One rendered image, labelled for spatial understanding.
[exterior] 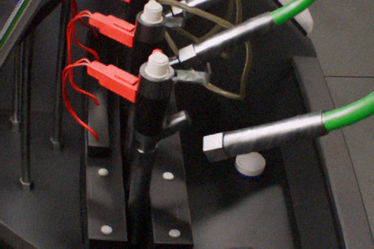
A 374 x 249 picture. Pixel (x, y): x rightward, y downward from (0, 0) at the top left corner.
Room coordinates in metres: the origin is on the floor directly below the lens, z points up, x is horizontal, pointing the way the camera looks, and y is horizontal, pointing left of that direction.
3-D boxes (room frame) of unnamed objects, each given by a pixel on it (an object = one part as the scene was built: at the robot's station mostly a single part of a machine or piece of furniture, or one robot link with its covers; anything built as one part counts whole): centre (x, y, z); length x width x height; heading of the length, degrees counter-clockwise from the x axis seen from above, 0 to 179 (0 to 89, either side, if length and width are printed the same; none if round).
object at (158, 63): (0.54, 0.03, 1.14); 0.02 x 0.02 x 0.03
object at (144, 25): (0.62, 0.03, 1.03); 0.05 x 0.03 x 0.21; 102
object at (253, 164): (0.78, -0.09, 0.84); 0.04 x 0.04 x 0.01
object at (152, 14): (0.62, 0.04, 1.14); 0.02 x 0.02 x 0.03
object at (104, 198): (0.65, 0.05, 0.91); 0.34 x 0.10 x 0.15; 12
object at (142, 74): (0.54, 0.02, 1.03); 0.05 x 0.03 x 0.21; 102
